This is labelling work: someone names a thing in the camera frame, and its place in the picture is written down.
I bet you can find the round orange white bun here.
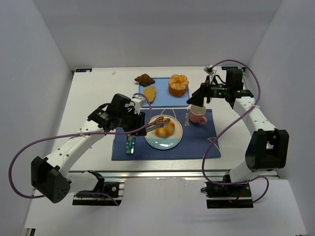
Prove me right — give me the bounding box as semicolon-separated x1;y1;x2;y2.
155;121;175;138

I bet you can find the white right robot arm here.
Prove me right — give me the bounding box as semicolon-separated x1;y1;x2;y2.
187;65;289;185

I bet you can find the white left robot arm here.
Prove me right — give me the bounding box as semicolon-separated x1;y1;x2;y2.
31;93;149;203

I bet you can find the large orange muffin bread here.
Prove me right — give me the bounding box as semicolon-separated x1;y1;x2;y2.
168;74;189;97

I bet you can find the sliced brown bread loaf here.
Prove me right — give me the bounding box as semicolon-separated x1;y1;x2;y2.
143;86;157;103

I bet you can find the dark brown bread piece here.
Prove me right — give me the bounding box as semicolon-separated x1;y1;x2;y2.
134;74;155;87

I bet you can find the pink mug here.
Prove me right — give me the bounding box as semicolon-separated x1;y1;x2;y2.
189;105;208;124

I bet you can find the cream and blue plate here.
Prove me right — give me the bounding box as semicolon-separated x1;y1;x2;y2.
145;115;183;150

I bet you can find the blue label sticker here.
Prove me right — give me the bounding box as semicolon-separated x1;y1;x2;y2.
75;68;92;73

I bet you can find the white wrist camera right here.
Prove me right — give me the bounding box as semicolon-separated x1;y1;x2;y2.
204;65;217;78

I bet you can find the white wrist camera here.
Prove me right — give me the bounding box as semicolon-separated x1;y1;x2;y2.
204;65;217;78
131;95;147;110

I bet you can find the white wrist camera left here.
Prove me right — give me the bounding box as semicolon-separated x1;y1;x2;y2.
131;95;147;110

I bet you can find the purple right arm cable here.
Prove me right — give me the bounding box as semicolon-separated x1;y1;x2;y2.
201;59;269;203

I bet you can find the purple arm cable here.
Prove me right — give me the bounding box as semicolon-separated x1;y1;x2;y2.
201;59;269;203
8;92;153;206

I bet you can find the silver spoon teal handle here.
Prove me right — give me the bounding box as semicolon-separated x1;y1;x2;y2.
126;139;131;155

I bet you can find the silver fork teal handle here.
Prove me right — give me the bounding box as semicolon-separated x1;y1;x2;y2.
131;138;135;154

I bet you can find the silver knife teal handle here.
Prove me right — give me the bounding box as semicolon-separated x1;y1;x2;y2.
128;138;135;154

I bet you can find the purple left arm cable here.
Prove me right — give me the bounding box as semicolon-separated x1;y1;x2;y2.
8;92;153;206

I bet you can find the aluminium frame rail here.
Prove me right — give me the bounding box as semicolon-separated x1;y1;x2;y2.
66;169;280;179

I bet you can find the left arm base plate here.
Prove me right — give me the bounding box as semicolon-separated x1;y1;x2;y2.
72;178;125;207

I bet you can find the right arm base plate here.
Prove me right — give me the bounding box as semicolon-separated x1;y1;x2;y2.
200;182;253;209

